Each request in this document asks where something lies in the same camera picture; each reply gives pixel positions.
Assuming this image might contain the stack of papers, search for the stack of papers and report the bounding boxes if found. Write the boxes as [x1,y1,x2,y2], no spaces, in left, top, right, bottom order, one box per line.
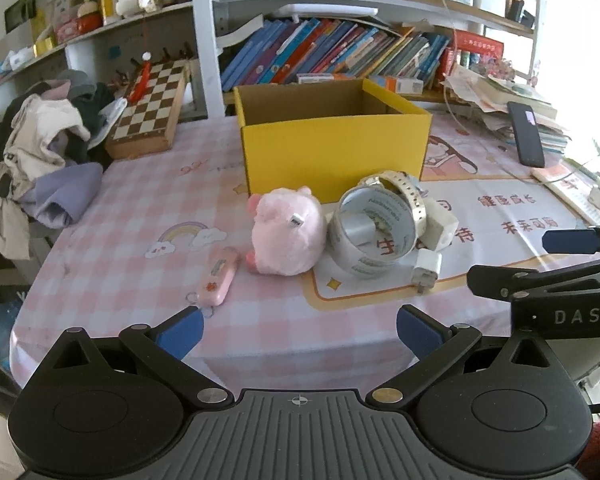
[442,64,571,156]

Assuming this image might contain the pink notebook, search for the pink notebook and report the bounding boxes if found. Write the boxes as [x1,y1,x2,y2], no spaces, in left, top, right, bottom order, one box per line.
[531,164,600,224]

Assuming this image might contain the red box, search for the red box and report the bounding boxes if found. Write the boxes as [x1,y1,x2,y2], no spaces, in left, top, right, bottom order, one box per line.
[454,30,504,60]

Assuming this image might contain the pink thermometer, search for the pink thermometer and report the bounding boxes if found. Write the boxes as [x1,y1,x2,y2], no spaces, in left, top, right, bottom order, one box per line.
[196,247,240,308]

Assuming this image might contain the black smartphone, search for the black smartphone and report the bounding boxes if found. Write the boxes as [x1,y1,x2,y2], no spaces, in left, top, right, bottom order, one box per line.
[507,101,545,168]

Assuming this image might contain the grey shelf unit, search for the grey shelf unit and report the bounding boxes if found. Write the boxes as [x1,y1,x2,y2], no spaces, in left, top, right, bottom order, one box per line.
[0,0,538,117]

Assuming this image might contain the orange white medicine box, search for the orange white medicine box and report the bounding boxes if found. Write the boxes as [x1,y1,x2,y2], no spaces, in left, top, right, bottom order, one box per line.
[370,75,424,96]

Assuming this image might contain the clear packing tape roll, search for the clear packing tape roll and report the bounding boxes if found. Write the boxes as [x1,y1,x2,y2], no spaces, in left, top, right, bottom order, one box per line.
[327,185,418,278]

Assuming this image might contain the white desk lamp bar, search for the white desk lamp bar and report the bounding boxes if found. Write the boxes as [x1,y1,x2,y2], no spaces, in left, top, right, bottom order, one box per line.
[270,3,378,20]

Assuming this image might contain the pile of clothes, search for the pile of clothes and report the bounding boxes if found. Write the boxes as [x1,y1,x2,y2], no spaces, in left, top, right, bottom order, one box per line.
[0,70,130,260]

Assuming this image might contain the white charging cable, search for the white charging cable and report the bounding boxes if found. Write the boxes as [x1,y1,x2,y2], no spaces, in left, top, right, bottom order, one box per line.
[431,0,581,187]

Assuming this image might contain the white wrist watch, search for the white wrist watch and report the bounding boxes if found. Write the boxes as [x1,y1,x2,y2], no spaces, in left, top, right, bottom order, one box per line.
[358,170,427,238]

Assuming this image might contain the wooden chess board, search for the wooden chess board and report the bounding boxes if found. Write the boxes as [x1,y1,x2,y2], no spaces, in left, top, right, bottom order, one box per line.
[105,60,190,159]

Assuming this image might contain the white usb power adapter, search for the white usb power adapter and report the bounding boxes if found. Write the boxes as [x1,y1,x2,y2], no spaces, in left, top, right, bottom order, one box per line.
[411,248,442,294]

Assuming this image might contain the yellow cardboard box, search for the yellow cardboard box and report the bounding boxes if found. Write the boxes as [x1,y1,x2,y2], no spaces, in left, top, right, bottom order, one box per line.
[234,79,432,203]

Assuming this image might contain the pink printed table mat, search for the pink printed table mat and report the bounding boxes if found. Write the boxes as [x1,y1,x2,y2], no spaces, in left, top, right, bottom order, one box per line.
[10,116,580,390]

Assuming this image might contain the pink plush pig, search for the pink plush pig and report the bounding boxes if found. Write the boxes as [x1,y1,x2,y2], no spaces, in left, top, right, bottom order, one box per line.
[246,186,327,276]

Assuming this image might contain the row of leaning books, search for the row of leaning books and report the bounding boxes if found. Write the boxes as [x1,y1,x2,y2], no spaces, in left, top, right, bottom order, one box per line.
[221,18,452,92]

